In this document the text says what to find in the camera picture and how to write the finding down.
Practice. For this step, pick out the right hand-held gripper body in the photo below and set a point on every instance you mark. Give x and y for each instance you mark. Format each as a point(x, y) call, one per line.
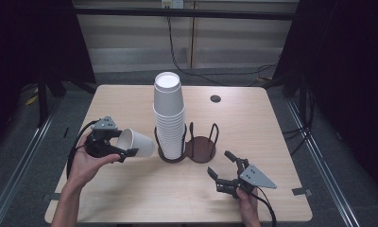
point(254, 177)

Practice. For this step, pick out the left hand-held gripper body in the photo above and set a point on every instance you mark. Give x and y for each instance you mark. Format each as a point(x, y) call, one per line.
point(105, 124)

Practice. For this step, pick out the single white paper cup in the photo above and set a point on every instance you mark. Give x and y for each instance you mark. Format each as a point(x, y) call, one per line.
point(140, 145)

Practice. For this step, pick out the stack of white paper cups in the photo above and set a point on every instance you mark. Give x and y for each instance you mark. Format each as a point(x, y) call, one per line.
point(168, 104)

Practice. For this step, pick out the person's right hand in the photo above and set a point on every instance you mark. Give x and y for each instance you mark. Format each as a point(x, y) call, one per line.
point(248, 205)

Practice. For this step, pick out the person's left hand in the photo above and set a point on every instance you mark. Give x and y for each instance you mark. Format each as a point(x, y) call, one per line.
point(83, 167)

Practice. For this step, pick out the grey tape strip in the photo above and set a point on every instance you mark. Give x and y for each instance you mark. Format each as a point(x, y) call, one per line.
point(302, 191)
point(51, 196)

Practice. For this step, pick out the black metal stand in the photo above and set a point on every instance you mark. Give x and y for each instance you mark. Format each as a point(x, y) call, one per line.
point(42, 101)
point(303, 97)

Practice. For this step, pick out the yellow floor tape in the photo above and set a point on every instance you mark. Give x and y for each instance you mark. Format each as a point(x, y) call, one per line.
point(31, 100)

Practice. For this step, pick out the black curtain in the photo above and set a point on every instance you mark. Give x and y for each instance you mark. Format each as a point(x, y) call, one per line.
point(344, 63)
point(29, 38)

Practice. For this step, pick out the dark background desk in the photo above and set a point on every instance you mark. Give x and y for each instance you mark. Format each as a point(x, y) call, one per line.
point(184, 13)

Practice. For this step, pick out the metal floor rail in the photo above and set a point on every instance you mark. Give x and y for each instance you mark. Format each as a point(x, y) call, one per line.
point(322, 170)
point(17, 176)

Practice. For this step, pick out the white wall socket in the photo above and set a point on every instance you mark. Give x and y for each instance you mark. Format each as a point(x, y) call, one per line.
point(173, 3)

